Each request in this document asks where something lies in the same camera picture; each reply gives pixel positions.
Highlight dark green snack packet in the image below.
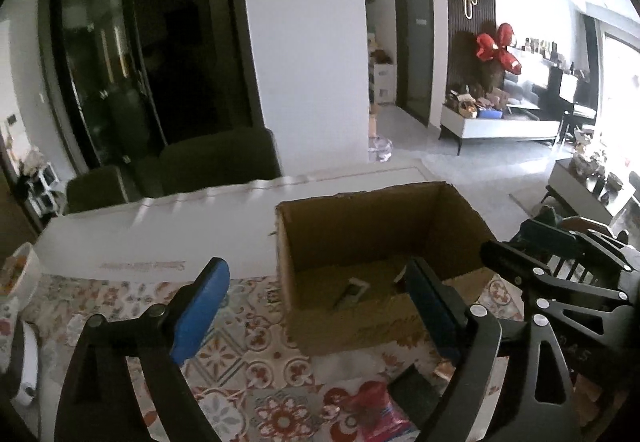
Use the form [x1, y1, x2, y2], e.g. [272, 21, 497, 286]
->
[387, 365, 440, 429]

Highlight pink snack packet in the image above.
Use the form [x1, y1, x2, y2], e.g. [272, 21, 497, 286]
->
[341, 381, 413, 442]

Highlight wooden chair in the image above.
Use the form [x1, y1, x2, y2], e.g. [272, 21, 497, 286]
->
[508, 205, 639, 289]

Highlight patterned table mat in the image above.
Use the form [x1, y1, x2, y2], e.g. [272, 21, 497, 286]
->
[19, 271, 526, 442]

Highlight brown cardboard box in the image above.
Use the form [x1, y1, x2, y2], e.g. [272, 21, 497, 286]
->
[276, 182, 495, 356]

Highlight coffee table with items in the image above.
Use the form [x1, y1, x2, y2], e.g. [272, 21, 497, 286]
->
[544, 146, 639, 225]

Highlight dark dining chair right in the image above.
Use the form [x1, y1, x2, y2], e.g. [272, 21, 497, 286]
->
[160, 128, 282, 195]

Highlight dark dining chair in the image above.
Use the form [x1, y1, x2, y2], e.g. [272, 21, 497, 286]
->
[66, 165, 142, 214]
[160, 128, 282, 195]

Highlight dark dining chair left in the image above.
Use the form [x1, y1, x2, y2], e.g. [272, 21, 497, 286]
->
[66, 165, 142, 214]

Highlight clear plastic stool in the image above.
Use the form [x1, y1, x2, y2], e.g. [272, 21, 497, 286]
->
[368, 136, 394, 162]

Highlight white basket bowl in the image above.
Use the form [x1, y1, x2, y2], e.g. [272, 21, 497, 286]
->
[1, 243, 43, 310]

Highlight white low tv cabinet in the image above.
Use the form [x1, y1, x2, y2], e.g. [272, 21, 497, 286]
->
[439, 105, 561, 155]

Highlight white appliance on table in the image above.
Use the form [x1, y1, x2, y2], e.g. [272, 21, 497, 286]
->
[1, 318, 39, 407]

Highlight white storage drawers hallway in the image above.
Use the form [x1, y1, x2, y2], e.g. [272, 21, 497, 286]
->
[369, 50, 396, 105]

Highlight dark glass sliding doors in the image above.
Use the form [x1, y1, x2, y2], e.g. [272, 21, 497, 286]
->
[38, 0, 264, 173]

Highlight dark hallway door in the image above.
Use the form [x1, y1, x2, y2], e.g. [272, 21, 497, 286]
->
[395, 0, 434, 127]

